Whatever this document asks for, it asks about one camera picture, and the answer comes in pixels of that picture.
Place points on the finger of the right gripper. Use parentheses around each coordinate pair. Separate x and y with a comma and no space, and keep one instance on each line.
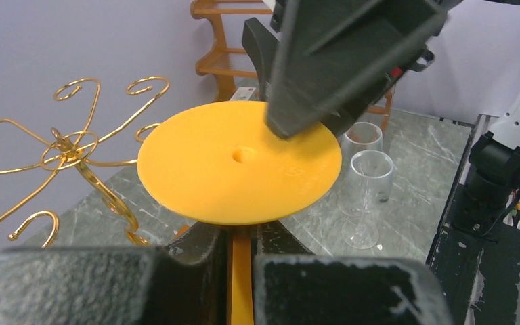
(292,118)

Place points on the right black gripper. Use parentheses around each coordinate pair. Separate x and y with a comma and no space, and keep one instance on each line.
(336,58)

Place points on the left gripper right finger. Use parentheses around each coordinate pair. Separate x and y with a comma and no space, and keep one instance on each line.
(292,285)

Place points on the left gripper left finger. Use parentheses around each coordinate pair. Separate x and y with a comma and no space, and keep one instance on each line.
(182,282)

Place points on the clear wine glass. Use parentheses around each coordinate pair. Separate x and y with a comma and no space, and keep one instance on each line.
(360,136)
(366,184)

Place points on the orange plastic wine glass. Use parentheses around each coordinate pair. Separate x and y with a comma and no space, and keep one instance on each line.
(220,164)

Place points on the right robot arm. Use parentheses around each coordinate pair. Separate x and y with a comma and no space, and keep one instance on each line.
(494,166)

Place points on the orange wooden shelf rack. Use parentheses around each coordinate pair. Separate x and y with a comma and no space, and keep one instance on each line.
(225,63)

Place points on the small white box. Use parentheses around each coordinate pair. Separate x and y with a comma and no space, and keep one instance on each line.
(244,94)

